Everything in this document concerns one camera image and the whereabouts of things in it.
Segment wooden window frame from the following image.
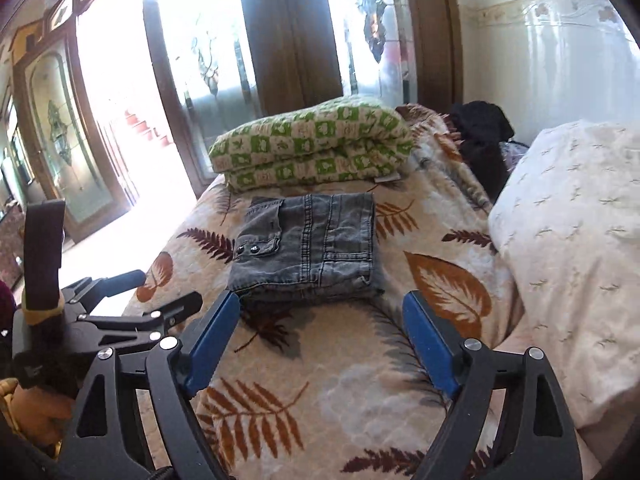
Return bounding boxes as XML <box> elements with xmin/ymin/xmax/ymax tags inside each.
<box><xmin>402</xmin><ymin>0</ymin><xmax>465</xmax><ymax>111</ymax></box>

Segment person's left hand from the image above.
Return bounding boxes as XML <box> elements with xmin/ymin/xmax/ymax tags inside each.
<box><xmin>10</xmin><ymin>382</ymin><xmax>75</xmax><ymax>448</ymax></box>

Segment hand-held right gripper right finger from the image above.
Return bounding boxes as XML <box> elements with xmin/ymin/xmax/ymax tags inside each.
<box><xmin>402</xmin><ymin>290</ymin><xmax>583</xmax><ymax>480</ymax></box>

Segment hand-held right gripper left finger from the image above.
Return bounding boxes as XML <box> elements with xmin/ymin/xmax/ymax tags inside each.
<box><xmin>57</xmin><ymin>290</ymin><xmax>243</xmax><ymax>480</ymax></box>

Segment grey denim pants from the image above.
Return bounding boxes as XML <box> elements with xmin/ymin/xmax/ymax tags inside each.
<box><xmin>227</xmin><ymin>192</ymin><xmax>386</xmax><ymax>303</ymax></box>

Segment green checked folded quilt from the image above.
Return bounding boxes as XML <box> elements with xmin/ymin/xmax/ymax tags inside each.
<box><xmin>207</xmin><ymin>95</ymin><xmax>416</xmax><ymax>192</ymax></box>

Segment wooden glass-panel door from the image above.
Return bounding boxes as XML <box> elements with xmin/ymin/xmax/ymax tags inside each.
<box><xmin>11</xmin><ymin>22</ymin><xmax>138</xmax><ymax>247</ymax></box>

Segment white patterned pillow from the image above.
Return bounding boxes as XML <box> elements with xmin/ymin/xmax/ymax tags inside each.
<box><xmin>487</xmin><ymin>120</ymin><xmax>640</xmax><ymax>431</ymax></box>

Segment black cloth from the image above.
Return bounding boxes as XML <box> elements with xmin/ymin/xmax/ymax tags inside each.
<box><xmin>447</xmin><ymin>101</ymin><xmax>517</xmax><ymax>200</ymax></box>

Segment brown curtain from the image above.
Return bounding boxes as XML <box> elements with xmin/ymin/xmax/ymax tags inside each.
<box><xmin>235</xmin><ymin>0</ymin><xmax>346</xmax><ymax>117</ymax></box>

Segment beige leaf-print blanket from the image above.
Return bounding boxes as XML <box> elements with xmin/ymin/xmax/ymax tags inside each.
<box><xmin>122</xmin><ymin>104</ymin><xmax>601</xmax><ymax>480</ymax></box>

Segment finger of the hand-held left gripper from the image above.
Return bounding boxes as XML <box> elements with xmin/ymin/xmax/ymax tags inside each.
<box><xmin>62</xmin><ymin>270</ymin><xmax>147</xmax><ymax>314</ymax></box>
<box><xmin>80</xmin><ymin>292</ymin><xmax>203</xmax><ymax>349</ymax></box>

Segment person's left forearm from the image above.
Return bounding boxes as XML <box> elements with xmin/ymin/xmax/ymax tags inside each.
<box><xmin>0</xmin><ymin>377</ymin><xmax>23</xmax><ymax>442</ymax></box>

